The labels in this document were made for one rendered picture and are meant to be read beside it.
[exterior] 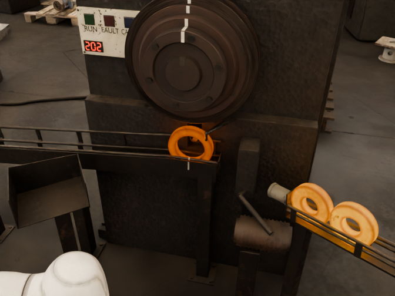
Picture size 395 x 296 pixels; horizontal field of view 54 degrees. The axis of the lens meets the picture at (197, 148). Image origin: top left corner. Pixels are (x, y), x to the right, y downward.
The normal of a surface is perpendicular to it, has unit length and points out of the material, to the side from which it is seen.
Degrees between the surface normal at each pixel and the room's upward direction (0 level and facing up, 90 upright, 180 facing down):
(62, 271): 1
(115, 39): 90
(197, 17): 28
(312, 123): 0
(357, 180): 0
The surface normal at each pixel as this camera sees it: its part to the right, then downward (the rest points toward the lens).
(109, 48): -0.22, 0.54
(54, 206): -0.07, -0.81
